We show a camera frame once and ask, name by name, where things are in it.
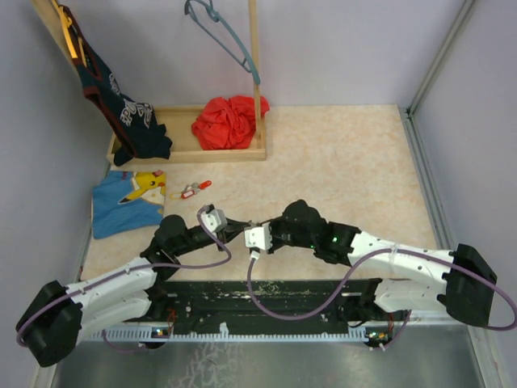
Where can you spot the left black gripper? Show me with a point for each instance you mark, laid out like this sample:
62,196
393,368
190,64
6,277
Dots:
233,229

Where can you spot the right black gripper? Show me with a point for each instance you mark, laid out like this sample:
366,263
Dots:
274,223

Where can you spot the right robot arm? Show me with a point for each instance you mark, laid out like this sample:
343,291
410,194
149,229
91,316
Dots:
456,282

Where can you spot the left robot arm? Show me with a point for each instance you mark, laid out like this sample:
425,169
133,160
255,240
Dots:
61,316

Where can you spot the red crumpled cloth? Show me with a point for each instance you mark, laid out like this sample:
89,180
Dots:
226,124

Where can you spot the blue pikachu shirt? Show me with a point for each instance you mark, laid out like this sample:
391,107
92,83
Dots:
127,200

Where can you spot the wooden rack tray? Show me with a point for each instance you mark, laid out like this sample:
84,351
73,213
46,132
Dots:
177,119

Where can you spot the dark navy jersey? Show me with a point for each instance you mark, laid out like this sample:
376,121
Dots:
134,124

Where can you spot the teal clothes hanger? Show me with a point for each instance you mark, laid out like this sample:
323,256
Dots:
213,23

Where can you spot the yellow clothes hanger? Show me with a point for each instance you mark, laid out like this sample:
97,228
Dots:
74,47

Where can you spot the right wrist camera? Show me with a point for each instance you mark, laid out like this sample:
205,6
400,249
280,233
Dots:
258,239

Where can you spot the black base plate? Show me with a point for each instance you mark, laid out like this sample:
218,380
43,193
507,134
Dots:
267,309

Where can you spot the aluminium frame rail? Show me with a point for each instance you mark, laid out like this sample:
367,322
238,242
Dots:
461,126

